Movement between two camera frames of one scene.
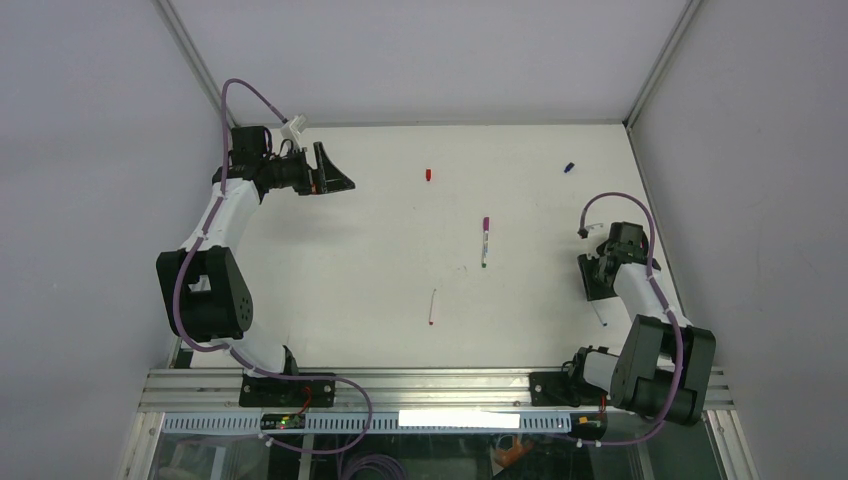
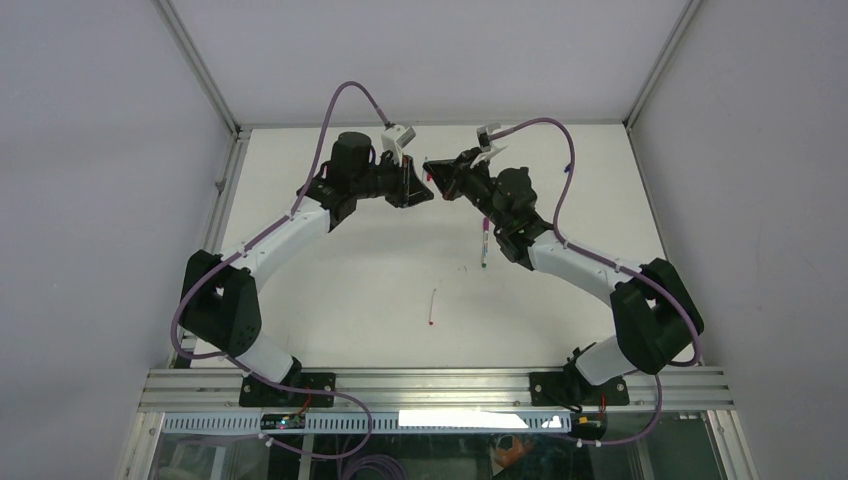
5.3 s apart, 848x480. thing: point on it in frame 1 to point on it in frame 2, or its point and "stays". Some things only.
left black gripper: (326, 179) to (408, 189)
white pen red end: (432, 312) stays
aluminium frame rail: (437, 389) stays
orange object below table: (507, 458) stays
